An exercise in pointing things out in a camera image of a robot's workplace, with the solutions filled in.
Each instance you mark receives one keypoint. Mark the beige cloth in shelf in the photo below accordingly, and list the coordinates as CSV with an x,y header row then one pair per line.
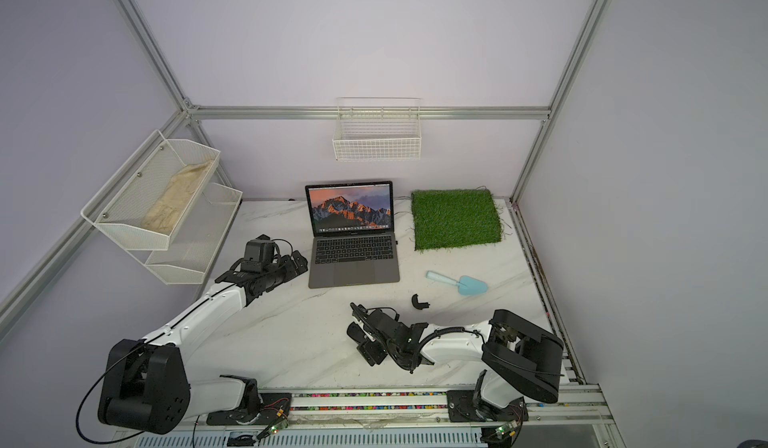
x,y
166,212

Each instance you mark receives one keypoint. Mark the aluminium front rail frame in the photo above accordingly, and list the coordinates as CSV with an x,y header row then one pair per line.
x,y
389,417

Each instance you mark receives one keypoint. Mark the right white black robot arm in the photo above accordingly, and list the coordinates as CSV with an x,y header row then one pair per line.
x,y
520,358

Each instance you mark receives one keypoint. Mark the green artificial grass mat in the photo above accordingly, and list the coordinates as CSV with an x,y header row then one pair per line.
x,y
457,218

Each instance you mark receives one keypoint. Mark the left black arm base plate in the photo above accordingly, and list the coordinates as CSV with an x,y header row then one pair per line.
x,y
270,408

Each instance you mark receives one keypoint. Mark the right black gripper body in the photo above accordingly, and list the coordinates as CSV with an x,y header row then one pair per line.
x,y
392,348

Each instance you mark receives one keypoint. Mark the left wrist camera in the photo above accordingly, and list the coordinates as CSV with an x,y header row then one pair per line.
x,y
259,253

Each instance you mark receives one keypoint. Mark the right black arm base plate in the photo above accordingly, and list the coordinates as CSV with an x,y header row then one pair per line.
x,y
467,406

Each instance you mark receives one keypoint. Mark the white mesh shelf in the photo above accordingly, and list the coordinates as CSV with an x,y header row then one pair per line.
x,y
119,206
192,252

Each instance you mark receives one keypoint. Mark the grey laptop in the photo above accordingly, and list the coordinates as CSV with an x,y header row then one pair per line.
x,y
353,231

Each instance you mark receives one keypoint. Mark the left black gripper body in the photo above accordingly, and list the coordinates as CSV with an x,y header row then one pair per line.
x,y
280,272

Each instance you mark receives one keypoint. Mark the white upper mesh shelf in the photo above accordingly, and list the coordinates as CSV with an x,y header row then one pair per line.
x,y
119,206

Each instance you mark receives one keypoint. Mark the black mouse battery cover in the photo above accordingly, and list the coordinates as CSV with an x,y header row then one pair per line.
x,y
418,304

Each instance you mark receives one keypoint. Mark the light blue toy trowel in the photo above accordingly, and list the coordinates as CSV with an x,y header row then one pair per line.
x,y
466,285

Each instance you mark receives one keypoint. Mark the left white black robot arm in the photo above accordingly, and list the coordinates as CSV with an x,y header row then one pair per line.
x,y
145,387

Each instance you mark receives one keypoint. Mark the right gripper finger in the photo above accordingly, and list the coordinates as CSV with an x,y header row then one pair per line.
x,y
372,351
360,313

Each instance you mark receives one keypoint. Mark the white wire wall basket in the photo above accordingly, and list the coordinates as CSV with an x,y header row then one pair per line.
x,y
371,129

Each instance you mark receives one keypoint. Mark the white lower mesh shelf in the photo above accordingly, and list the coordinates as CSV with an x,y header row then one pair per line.
x,y
192,252

